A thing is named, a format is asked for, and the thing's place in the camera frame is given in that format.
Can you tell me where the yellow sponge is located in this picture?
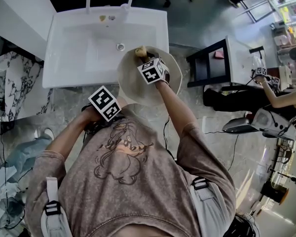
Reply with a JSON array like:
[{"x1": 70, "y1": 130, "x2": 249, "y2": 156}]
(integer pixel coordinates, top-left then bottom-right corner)
[{"x1": 134, "y1": 46, "x2": 148, "y2": 58}]

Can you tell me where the large cream bowl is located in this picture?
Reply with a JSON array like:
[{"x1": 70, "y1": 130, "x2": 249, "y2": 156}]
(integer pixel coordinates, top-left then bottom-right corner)
[{"x1": 117, "y1": 45, "x2": 183, "y2": 108}]

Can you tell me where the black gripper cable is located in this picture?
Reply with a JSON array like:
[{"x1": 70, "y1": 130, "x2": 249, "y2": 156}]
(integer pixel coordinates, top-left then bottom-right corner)
[{"x1": 162, "y1": 116, "x2": 175, "y2": 158}]

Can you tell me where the person's right forearm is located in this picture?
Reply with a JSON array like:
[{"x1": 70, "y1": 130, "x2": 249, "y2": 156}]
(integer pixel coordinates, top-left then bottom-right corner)
[{"x1": 155, "y1": 79, "x2": 198, "y2": 143}]

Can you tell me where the black sink stand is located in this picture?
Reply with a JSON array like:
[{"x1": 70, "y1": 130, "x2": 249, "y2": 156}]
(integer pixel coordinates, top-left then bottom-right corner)
[{"x1": 186, "y1": 39, "x2": 234, "y2": 88}]

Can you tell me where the grey office chair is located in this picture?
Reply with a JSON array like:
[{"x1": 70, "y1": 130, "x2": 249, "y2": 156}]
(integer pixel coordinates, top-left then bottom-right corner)
[{"x1": 222, "y1": 107, "x2": 296, "y2": 142}]

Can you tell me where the white rectangular sink basin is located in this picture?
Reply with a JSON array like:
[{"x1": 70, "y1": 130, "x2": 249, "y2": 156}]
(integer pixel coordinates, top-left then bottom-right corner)
[{"x1": 42, "y1": 5, "x2": 170, "y2": 89}]

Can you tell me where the black box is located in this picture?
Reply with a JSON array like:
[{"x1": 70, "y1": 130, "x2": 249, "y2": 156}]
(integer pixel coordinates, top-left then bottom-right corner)
[{"x1": 261, "y1": 181, "x2": 290, "y2": 203}]

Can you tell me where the person's left forearm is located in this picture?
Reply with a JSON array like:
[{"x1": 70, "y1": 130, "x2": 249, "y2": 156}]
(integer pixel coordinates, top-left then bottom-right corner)
[{"x1": 48, "y1": 106, "x2": 102, "y2": 158}]

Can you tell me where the grey harness strap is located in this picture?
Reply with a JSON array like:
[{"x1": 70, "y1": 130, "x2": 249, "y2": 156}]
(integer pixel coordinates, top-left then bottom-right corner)
[
  {"x1": 189, "y1": 178, "x2": 235, "y2": 237},
  {"x1": 40, "y1": 176, "x2": 72, "y2": 237}
]

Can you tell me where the black faucet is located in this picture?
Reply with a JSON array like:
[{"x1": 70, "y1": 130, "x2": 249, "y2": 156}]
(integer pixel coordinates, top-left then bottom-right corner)
[{"x1": 249, "y1": 45, "x2": 264, "y2": 59}]

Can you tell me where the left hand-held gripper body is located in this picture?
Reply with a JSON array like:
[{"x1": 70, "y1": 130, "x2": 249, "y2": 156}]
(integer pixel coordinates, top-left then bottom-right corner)
[{"x1": 84, "y1": 85, "x2": 125, "y2": 134}]

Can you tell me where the marble pattern cabinet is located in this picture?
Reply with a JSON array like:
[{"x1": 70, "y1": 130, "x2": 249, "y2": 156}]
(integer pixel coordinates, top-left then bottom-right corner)
[{"x1": 0, "y1": 50, "x2": 54, "y2": 122}]

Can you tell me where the brown printed t-shirt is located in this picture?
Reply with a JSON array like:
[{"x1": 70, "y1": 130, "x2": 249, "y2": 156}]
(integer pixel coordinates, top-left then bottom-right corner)
[{"x1": 26, "y1": 109, "x2": 237, "y2": 237}]

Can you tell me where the white oval-bowl sink basin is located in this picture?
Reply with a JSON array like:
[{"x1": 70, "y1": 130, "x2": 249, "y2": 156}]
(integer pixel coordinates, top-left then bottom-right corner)
[{"x1": 225, "y1": 35, "x2": 267, "y2": 85}]

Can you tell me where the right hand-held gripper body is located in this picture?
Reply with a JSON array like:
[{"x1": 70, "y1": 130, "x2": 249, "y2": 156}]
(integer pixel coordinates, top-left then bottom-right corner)
[{"x1": 137, "y1": 54, "x2": 171, "y2": 85}]

